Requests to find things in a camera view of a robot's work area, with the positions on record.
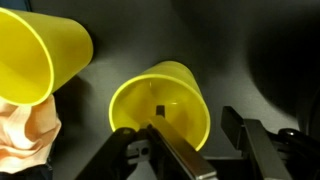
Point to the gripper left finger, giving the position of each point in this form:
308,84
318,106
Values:
180,146

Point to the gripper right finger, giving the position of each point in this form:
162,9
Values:
260,150

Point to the yellow plastic cup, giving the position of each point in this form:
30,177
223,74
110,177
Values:
186,86
30,56

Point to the black bowl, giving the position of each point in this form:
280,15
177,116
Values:
293,66

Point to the peach cloth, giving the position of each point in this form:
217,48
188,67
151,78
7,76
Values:
23,136

